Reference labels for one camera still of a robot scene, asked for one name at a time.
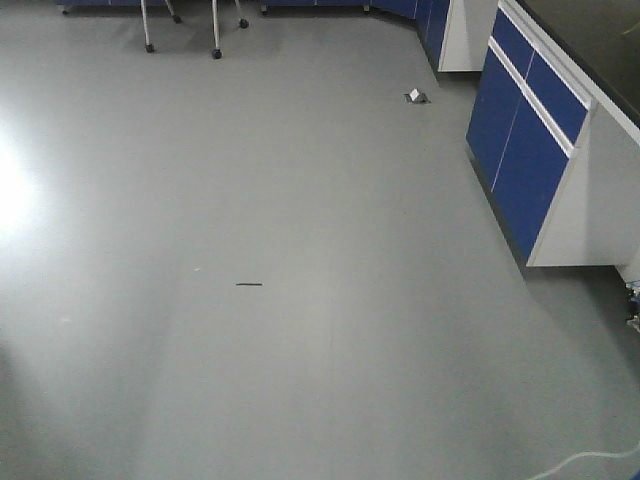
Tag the floor outlet box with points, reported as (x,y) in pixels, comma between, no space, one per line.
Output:
(416,96)

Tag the blue white lab cabinet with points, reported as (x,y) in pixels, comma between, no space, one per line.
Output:
(554,131)

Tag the yellow mushroom push button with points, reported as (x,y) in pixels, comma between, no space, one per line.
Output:
(633,304)

